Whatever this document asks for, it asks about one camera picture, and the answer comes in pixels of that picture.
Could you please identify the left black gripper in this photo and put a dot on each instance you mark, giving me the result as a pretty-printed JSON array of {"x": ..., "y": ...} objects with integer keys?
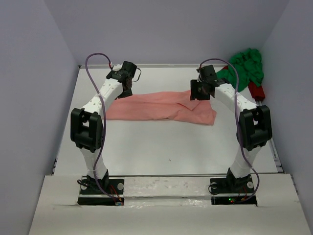
[{"x": 124, "y": 94}]

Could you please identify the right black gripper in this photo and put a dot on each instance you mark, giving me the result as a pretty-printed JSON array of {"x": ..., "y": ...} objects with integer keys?
[{"x": 194, "y": 84}]

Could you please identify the pink t shirt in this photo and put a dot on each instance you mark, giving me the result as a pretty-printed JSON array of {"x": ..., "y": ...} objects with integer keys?
[{"x": 175, "y": 106}]

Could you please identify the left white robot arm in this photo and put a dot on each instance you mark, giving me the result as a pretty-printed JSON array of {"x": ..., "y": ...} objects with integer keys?
[{"x": 88, "y": 124}]

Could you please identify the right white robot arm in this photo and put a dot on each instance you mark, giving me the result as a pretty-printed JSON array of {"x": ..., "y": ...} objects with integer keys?
[{"x": 254, "y": 130}]

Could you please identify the green t shirt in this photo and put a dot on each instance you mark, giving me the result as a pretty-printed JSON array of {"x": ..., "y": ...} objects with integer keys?
[{"x": 249, "y": 67}]

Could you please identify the red t shirt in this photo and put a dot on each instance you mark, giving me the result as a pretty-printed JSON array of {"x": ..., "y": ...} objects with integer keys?
[{"x": 256, "y": 92}]

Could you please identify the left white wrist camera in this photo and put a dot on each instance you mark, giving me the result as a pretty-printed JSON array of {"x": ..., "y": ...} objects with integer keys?
[{"x": 115, "y": 67}]

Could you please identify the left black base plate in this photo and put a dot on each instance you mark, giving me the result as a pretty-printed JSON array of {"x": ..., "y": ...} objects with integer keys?
[{"x": 91, "y": 195}]

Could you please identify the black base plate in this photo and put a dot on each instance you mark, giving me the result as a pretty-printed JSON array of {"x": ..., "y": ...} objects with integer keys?
[
  {"x": 232, "y": 195},
  {"x": 91, "y": 195}
]

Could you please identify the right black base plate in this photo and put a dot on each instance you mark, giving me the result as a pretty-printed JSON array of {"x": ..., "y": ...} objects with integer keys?
[{"x": 232, "y": 195}]

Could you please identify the aluminium rail at right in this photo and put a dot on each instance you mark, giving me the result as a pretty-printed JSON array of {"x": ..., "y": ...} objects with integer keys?
[{"x": 267, "y": 160}]

